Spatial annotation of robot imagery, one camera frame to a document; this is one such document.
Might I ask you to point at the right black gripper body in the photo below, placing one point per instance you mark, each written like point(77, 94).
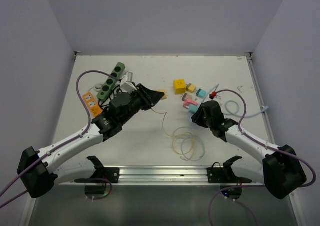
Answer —
point(200, 119)

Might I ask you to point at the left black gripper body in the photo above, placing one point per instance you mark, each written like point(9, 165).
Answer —
point(139, 101)

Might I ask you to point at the small yellow charger plug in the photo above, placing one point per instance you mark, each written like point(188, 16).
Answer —
point(165, 93)

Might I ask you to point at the blue plug adapter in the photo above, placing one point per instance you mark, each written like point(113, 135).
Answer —
point(201, 93)

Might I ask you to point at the pink rounded plug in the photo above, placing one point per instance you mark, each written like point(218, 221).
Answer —
point(187, 103)

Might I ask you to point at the yellow cube socket adapter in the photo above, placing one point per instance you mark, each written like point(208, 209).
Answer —
point(179, 86)

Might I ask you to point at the pink plug adapter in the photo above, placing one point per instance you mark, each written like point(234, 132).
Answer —
point(186, 97)

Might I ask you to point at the pale yellow plug adapter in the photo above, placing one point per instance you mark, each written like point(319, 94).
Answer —
point(191, 88)

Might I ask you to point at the green power strip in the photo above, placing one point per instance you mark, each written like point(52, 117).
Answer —
point(110, 83)

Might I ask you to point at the orange power strip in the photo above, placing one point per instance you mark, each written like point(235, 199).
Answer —
point(92, 104)

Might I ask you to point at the small blue charger plug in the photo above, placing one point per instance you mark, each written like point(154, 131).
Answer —
point(192, 109)

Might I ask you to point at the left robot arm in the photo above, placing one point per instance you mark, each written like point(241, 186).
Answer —
point(40, 170)

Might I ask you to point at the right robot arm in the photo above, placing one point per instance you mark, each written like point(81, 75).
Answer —
point(279, 169)

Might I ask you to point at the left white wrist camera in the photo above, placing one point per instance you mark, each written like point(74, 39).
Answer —
point(126, 84)

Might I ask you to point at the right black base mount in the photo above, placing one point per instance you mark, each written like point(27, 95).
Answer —
point(223, 174)

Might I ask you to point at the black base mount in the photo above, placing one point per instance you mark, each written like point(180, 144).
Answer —
point(111, 174)
point(223, 174)

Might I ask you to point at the aluminium rail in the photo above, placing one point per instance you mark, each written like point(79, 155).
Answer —
point(148, 175)

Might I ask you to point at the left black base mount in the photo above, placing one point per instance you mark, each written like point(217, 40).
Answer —
point(111, 174)

